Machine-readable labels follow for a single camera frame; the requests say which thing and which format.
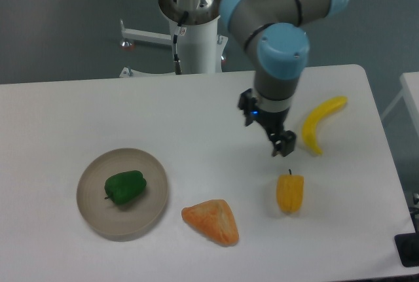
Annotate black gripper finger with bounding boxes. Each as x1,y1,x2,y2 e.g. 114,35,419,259
238,88,258,126
270,130,297,157

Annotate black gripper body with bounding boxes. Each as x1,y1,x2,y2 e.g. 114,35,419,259
252,106,290,139

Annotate green bell pepper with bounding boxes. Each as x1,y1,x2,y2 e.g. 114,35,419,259
104,170,147,205

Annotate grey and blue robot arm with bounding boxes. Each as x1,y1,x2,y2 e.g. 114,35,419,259
158,0,349,156

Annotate yellow bell pepper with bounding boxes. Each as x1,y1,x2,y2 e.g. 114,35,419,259
276,169,304,213

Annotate beige round plate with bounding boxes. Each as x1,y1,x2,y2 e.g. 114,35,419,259
76,149,169,241

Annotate yellow banana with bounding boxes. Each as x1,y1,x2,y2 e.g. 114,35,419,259
301,96,348,155

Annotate orange triangular bread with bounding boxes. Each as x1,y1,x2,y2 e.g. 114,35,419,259
181,199,240,246

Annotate white side table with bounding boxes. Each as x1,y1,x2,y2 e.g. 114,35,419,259
380,72,418,133

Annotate black device at table edge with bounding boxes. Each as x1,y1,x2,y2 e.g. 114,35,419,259
393,192,419,268

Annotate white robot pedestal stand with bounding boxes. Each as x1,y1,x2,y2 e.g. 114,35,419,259
120,0,228,75

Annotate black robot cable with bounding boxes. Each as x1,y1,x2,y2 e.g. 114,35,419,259
172,10,189,75

